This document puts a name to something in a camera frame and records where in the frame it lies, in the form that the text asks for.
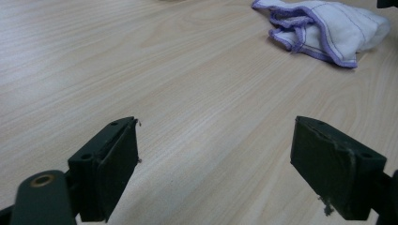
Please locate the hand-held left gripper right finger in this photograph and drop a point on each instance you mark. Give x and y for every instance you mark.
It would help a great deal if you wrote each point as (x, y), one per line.
(331, 168)

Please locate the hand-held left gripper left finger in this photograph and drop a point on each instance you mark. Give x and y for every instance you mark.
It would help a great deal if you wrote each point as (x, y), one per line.
(106, 165)

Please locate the white cloth with purple edge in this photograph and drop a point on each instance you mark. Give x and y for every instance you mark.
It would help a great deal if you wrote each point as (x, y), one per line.
(334, 25)

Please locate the dark object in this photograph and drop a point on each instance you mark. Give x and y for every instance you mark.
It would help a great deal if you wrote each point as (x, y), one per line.
(388, 2)

